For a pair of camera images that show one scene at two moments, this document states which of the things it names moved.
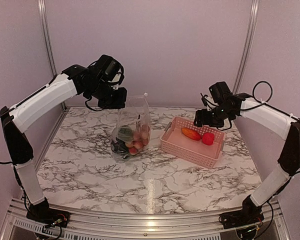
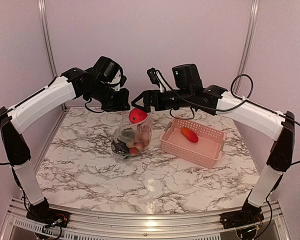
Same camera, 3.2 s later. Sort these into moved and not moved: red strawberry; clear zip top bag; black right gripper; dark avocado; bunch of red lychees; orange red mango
Moved: red strawberry; black right gripper
Not moved: orange red mango; clear zip top bag; dark avocado; bunch of red lychees
